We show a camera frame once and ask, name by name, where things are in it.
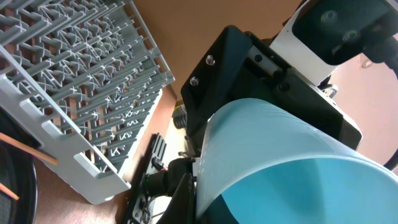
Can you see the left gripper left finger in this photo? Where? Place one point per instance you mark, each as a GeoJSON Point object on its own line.
{"type": "Point", "coordinates": [181, 209]}

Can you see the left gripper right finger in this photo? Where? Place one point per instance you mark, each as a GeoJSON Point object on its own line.
{"type": "Point", "coordinates": [239, 65]}

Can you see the blue plastic cup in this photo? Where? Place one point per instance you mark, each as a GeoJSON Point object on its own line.
{"type": "Point", "coordinates": [261, 164]}

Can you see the wooden chopstick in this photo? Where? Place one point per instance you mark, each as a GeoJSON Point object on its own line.
{"type": "Point", "coordinates": [28, 149]}
{"type": "Point", "coordinates": [8, 192]}

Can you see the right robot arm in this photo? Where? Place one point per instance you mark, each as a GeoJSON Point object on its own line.
{"type": "Point", "coordinates": [155, 179]}

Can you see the grey dishwasher rack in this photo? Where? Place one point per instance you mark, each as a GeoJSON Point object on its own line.
{"type": "Point", "coordinates": [83, 78]}

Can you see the round black tray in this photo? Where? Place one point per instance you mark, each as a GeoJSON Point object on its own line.
{"type": "Point", "coordinates": [18, 174]}

